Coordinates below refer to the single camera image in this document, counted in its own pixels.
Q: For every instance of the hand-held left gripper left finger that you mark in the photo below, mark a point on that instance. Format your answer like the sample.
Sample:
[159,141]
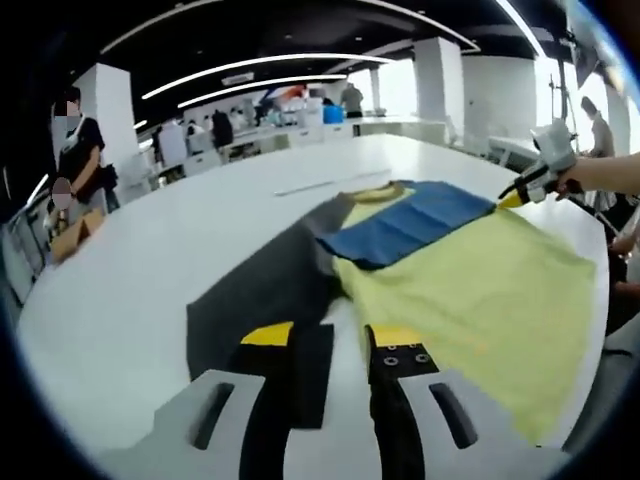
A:
[200,450]

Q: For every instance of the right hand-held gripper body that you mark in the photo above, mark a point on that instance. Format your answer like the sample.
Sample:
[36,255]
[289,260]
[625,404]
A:
[555,150]

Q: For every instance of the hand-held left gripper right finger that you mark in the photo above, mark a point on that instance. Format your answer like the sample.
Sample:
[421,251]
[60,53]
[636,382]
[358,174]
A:
[450,450]

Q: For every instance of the yellow blue grey garment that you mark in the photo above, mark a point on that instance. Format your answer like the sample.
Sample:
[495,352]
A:
[475,280]

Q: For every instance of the person's right hand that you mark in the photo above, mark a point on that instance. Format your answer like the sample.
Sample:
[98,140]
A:
[571,182]

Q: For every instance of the white side desk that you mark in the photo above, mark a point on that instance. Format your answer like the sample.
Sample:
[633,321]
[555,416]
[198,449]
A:
[512,147]

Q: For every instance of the black light stand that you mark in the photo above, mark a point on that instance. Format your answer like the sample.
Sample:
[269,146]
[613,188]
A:
[586,60]

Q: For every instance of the ceiling light strip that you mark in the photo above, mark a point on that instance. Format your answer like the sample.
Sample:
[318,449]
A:
[300,79]
[325,57]
[522,27]

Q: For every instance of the white cabinet row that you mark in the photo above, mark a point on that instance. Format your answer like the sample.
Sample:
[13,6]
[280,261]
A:
[300,136]

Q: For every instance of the brown cardboard box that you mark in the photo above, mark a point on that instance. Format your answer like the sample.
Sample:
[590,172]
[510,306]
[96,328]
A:
[75,235]

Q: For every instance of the ceiling air vent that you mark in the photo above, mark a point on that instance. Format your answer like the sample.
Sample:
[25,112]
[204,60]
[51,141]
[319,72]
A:
[238,79]

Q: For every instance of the white upright panel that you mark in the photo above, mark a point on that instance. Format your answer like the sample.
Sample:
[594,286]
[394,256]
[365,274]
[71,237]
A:
[172,145]

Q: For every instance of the red blue wall graphic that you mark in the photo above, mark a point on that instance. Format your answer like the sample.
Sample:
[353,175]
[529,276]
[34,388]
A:
[284,95]

